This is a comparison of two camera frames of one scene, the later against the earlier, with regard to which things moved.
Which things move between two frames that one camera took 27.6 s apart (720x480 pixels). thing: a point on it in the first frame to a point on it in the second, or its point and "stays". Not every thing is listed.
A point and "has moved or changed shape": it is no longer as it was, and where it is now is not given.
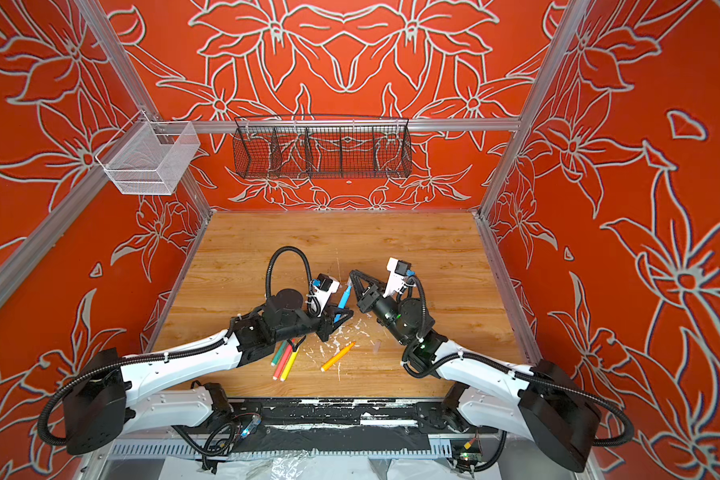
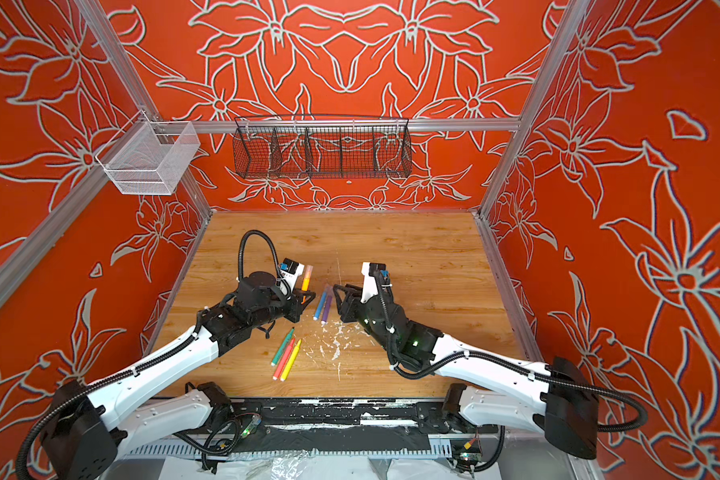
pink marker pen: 280,368 stays
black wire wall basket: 319,146 stays
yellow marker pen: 289,365 stays
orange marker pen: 341,353 to 307,277
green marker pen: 278,353 stays
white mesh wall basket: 149,157 stays
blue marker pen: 343,301 has moved or changed shape
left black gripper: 327,322 to 298,304
